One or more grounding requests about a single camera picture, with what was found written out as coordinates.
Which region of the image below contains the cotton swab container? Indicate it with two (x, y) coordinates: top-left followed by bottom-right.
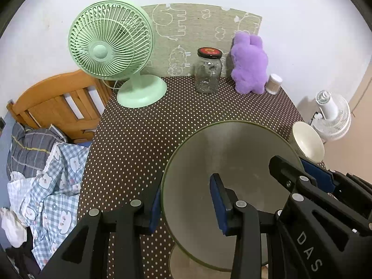
(267, 73), (283, 95)

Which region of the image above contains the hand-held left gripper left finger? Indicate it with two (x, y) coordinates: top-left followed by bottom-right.
(38, 170), (163, 279)

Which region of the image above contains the green printed wall mat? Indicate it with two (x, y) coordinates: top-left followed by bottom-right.
(141, 3), (263, 79)

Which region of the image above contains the glass jar with lid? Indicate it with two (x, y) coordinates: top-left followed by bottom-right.
(194, 47), (224, 94)

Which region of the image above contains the blue checked bear blanket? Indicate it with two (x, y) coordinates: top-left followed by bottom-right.
(7, 142), (90, 271)

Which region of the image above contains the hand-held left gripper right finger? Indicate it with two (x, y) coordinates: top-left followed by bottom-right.
(210, 173), (294, 279)

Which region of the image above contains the green desk fan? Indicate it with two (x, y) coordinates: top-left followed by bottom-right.
(68, 0), (167, 109)

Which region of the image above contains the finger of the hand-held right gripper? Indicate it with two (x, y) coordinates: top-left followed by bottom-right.
(269, 155), (372, 279)
(301, 157), (372, 223)

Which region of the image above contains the dark cloth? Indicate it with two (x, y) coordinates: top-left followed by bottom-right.
(6, 238), (41, 279)

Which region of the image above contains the white desk fan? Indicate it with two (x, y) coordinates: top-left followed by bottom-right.
(310, 90), (352, 142)

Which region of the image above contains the white fan cable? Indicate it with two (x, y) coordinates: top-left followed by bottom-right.
(102, 78), (122, 91)

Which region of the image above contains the grey floral ceramic bowl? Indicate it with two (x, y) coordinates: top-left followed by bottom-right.
(291, 121), (325, 164)
(169, 246), (269, 279)
(161, 120), (306, 270)

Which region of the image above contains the grey plaid blanket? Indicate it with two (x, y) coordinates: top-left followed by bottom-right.
(7, 122), (69, 181)

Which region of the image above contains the purple plush toy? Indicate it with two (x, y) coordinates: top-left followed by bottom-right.
(230, 32), (268, 95)

